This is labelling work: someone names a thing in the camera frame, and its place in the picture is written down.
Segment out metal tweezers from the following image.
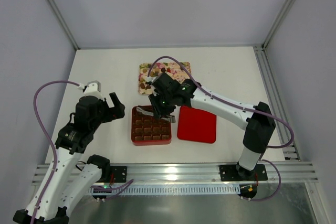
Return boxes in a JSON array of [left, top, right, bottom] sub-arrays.
[[136, 106, 176, 123]]

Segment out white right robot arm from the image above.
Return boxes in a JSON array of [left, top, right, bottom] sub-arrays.
[[149, 75, 276, 180]]

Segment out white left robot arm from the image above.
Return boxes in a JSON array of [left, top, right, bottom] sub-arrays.
[[13, 93, 125, 223]]

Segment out red chocolate box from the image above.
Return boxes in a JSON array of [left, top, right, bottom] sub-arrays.
[[131, 105, 172, 146]]

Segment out floral tray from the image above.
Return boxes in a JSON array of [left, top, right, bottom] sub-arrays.
[[138, 62, 189, 95]]

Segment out red box lid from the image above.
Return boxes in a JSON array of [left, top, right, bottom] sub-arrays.
[[177, 106, 217, 144]]

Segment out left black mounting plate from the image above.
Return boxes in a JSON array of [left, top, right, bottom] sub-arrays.
[[108, 165, 128, 184]]

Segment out black mounting plate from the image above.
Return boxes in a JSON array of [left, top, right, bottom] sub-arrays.
[[108, 165, 128, 184], [219, 164, 268, 182]]

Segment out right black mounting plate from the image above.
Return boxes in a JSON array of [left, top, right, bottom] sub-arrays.
[[219, 164, 268, 182]]

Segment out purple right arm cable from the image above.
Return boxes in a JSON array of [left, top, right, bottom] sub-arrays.
[[147, 56, 295, 202]]

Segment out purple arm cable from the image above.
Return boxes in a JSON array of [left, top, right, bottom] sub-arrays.
[[33, 80, 81, 224], [147, 56, 295, 202]]

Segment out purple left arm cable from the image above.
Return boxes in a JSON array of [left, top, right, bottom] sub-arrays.
[[33, 80, 81, 224]]

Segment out aluminium front rail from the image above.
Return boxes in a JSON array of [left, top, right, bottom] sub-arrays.
[[30, 161, 320, 186]]

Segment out white slotted cable duct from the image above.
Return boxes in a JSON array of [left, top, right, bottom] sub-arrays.
[[120, 184, 240, 196]]

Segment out left aluminium frame post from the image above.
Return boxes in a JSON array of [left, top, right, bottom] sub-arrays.
[[46, 0, 80, 50]]

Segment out aluminium frame post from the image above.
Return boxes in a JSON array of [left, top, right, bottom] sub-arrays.
[[261, 0, 296, 50], [46, 0, 80, 50]]

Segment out right aluminium side rail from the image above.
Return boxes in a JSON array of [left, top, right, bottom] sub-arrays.
[[254, 46, 301, 162]]

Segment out right aluminium frame post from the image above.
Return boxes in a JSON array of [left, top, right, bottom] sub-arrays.
[[261, 0, 296, 50]]

